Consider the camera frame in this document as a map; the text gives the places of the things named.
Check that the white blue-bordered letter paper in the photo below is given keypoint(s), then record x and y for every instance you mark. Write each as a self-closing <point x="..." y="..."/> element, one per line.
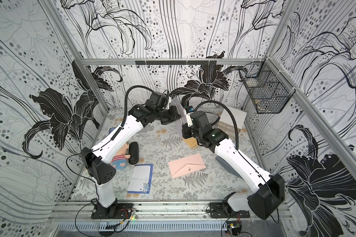
<point x="140" y="182"/>

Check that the black wire mesh basket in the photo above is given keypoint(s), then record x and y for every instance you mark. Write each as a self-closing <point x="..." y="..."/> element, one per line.
<point x="266" y="91"/>

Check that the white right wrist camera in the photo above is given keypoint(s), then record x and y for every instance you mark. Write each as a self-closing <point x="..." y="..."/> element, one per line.
<point x="187" y="112"/>

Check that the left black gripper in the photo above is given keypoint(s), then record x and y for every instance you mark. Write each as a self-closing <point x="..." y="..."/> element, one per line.
<point x="171" y="115"/>

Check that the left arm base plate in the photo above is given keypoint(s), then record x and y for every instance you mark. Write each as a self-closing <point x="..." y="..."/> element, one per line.
<point x="115" y="211"/>

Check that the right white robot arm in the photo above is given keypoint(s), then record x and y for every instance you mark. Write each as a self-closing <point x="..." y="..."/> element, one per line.
<point x="268" y="190"/>

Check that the yellow kraft envelope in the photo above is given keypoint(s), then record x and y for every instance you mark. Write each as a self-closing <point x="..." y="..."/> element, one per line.
<point x="191" y="142"/>

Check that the black bar on rail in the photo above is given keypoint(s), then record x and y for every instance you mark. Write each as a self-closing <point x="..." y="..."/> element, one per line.
<point x="176" y="62"/>

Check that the lilac grey envelope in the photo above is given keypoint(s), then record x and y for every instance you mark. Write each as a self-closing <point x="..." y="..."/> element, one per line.
<point x="180" y="113"/>

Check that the pink envelope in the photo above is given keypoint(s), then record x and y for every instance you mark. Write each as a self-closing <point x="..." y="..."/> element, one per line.
<point x="186" y="165"/>

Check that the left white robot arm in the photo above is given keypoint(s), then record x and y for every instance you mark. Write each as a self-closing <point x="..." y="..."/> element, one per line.
<point x="97" y="159"/>

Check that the dark grey envelope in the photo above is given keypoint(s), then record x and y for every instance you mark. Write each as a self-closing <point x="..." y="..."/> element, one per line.
<point x="226" y="166"/>

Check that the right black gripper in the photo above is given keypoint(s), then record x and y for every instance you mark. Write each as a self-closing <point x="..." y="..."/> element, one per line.
<point x="185" y="130"/>

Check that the pink plush doll toy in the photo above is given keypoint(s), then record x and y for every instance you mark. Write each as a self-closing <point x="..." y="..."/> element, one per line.
<point x="120" y="160"/>

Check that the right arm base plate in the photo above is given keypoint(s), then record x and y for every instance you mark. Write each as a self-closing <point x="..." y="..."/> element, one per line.
<point x="219" y="210"/>

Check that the small electronics board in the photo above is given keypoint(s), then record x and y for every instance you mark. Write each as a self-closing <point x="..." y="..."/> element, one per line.
<point x="233" y="228"/>

